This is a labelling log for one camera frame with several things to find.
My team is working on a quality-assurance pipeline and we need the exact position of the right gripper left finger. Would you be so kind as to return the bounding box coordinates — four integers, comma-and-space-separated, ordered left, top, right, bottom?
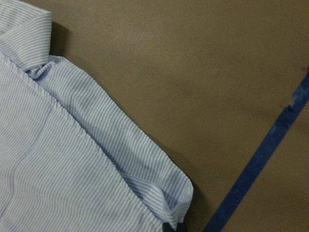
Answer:
162, 223, 173, 232

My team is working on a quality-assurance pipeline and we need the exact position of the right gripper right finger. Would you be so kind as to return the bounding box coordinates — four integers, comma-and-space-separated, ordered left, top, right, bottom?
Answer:
176, 223, 186, 232

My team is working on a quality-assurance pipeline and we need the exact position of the blue striped button shirt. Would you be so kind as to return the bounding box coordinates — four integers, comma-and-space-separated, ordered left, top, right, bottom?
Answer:
0, 0, 193, 232

